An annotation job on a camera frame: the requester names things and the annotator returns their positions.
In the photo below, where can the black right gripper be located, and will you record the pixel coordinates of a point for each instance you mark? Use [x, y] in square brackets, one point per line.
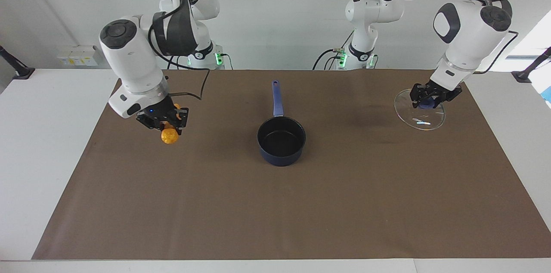
[161, 111]

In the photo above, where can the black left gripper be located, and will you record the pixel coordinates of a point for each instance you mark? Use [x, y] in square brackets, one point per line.
[432, 90]

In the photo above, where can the yellow toy corn cob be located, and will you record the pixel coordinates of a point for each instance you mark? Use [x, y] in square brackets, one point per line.
[169, 136]

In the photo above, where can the glass lid with blue knob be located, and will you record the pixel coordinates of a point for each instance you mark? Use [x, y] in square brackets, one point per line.
[424, 119]

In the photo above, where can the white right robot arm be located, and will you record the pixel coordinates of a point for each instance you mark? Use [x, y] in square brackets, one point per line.
[133, 62]

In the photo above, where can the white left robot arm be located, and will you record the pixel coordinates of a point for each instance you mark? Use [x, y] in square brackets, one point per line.
[469, 32]

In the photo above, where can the black clamp stand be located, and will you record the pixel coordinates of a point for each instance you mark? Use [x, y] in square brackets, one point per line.
[19, 70]
[527, 72]

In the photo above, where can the dark blue saucepan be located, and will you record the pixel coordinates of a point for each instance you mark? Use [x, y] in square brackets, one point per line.
[281, 139]

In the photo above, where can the light blue object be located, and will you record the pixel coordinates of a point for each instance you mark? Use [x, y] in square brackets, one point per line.
[548, 94]

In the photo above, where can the brown table mat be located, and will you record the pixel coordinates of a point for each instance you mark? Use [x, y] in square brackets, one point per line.
[275, 212]

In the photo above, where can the white wall socket box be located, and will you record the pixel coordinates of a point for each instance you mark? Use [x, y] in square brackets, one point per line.
[77, 57]

